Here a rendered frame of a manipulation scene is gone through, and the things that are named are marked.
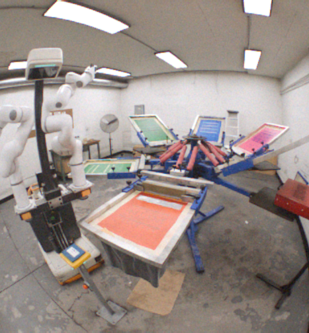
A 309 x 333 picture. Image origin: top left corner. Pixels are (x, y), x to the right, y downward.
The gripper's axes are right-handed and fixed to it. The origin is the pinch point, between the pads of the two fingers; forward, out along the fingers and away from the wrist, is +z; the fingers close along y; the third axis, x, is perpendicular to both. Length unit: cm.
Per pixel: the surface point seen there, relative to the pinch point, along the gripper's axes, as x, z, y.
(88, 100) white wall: -143, 336, 220
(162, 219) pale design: 62, -81, 56
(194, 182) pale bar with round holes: 90, -43, 65
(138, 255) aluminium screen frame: 47, -107, 38
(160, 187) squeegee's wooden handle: 62, -53, 64
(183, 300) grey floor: 97, -146, 122
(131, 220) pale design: 43, -82, 59
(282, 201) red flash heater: 142, -81, 27
